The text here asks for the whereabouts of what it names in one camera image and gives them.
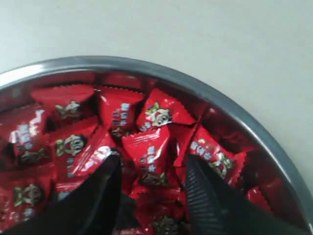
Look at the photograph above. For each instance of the red wrapped candy top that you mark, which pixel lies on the red wrapped candy top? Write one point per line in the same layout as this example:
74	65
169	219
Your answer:
161	109

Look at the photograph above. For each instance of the red wrapped candy upper right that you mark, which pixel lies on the red wrapped candy upper right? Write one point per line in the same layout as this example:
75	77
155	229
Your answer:
227	165

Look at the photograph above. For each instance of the stainless steel bowl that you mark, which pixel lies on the stainless steel bowl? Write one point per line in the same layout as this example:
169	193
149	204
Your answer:
290	174

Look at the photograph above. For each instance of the red wrapped candy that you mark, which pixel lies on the red wrapped candy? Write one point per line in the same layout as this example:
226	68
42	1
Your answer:
161	109
227	165

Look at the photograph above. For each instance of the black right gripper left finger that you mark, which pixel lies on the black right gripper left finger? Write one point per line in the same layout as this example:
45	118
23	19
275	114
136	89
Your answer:
91	209

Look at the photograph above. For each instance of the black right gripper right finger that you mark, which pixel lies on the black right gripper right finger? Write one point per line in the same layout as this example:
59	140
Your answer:
215	208

